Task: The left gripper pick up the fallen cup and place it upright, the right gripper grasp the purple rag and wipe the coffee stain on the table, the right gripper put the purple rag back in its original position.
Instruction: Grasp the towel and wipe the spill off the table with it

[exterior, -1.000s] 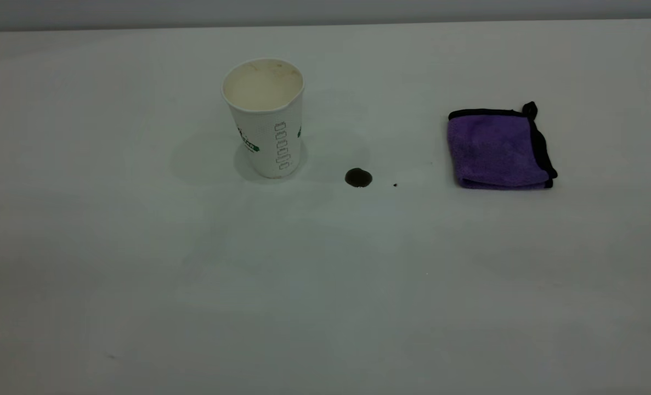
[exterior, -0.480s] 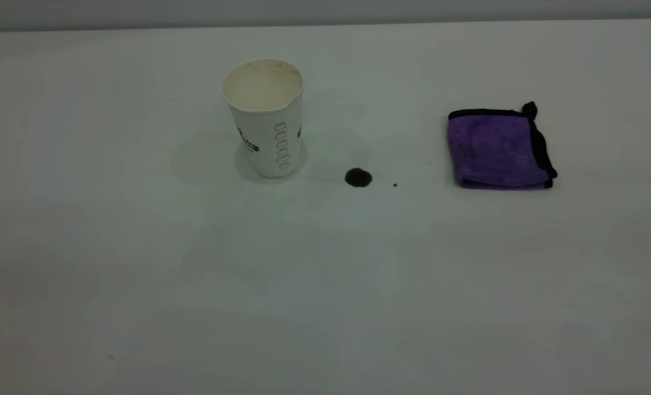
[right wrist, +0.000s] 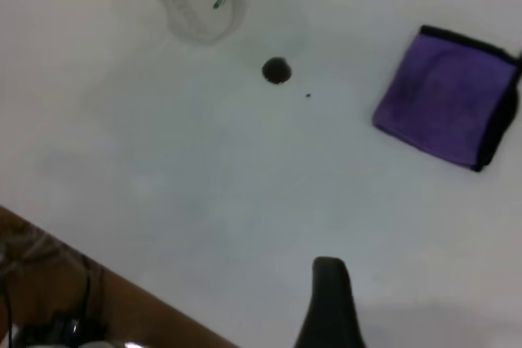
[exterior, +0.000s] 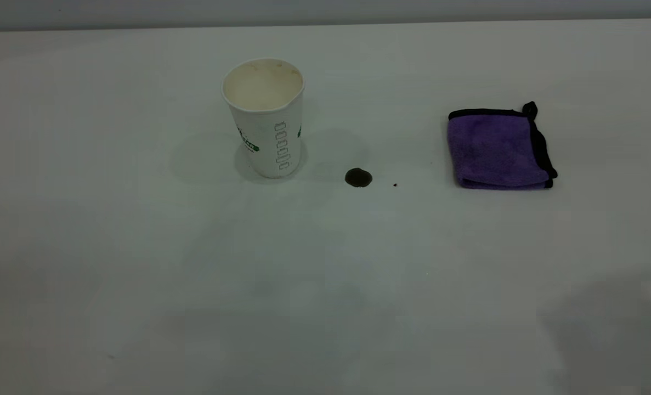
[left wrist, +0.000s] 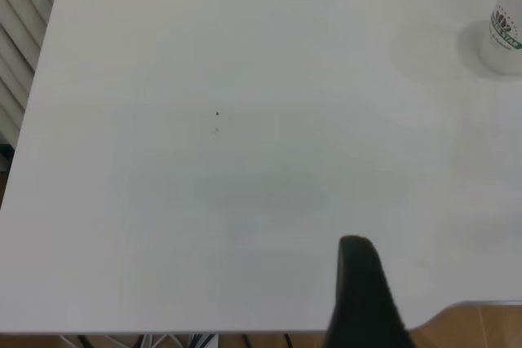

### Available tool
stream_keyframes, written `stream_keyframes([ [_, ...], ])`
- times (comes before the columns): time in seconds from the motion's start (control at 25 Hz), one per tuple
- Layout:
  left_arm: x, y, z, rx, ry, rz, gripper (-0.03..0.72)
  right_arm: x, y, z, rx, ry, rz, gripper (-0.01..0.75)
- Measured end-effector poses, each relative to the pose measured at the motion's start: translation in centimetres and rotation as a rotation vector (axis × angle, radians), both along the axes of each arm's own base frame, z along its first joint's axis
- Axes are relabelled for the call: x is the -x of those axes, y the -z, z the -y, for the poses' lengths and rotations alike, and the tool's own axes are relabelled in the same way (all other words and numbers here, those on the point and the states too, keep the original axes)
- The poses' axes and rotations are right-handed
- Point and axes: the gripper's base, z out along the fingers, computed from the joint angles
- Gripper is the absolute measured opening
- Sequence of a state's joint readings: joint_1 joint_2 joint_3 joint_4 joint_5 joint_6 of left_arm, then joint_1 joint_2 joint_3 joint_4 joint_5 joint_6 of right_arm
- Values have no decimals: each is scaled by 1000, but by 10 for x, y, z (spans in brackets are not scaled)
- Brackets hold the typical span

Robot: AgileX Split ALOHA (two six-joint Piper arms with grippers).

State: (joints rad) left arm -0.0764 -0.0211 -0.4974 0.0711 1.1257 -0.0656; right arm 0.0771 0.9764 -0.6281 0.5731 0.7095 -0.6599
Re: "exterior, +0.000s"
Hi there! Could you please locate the white paper coffee cup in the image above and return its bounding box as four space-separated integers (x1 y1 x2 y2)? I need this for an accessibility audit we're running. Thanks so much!
221 58 305 179

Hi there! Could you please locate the purple cloth with black trim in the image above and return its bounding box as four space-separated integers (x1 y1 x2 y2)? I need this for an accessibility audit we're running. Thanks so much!
448 101 558 190

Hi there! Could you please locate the dark brown coffee spill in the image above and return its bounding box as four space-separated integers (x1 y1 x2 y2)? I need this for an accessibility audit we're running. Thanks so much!
345 168 373 188

